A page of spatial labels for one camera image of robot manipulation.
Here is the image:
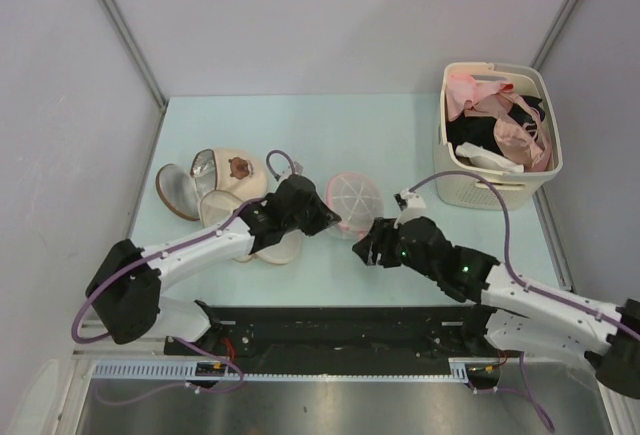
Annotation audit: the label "cream plastic laundry basket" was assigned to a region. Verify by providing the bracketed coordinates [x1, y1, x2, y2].
[433, 62, 563, 210]

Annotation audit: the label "pink bras in basket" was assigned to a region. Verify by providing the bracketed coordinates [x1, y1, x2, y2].
[444, 73, 552, 173]

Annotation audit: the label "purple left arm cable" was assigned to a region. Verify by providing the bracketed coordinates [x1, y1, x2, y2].
[72, 149, 301, 406]

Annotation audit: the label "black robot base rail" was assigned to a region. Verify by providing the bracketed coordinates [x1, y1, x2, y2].
[162, 299, 506, 375]

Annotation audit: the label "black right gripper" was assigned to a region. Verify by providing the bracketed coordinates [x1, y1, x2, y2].
[353, 217, 439, 281]

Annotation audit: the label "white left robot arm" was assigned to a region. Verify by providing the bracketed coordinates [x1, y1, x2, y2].
[83, 175, 341, 355]

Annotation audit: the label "silver brown-rimmed bra cup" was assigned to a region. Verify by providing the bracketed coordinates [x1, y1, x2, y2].
[155, 164, 200, 221]

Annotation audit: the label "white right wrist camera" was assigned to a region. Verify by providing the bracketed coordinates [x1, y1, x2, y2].
[394, 189, 427, 228]

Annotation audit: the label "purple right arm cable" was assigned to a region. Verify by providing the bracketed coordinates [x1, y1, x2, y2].
[405, 171, 640, 431]

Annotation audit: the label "black garment in basket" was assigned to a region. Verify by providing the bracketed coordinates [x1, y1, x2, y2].
[446, 104, 538, 156]

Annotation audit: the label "white slotted cable duct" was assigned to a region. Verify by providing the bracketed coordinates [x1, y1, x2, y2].
[92, 357, 490, 382]

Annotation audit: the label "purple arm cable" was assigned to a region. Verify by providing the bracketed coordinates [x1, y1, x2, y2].
[72, 149, 301, 406]
[405, 171, 640, 431]

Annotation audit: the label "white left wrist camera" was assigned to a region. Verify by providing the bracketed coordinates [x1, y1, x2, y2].
[277, 162, 304, 183]

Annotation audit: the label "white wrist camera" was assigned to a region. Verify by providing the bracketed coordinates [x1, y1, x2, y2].
[277, 162, 304, 183]
[394, 189, 427, 228]

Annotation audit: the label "white bra in basket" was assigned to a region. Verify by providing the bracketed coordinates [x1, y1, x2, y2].
[455, 142, 524, 174]

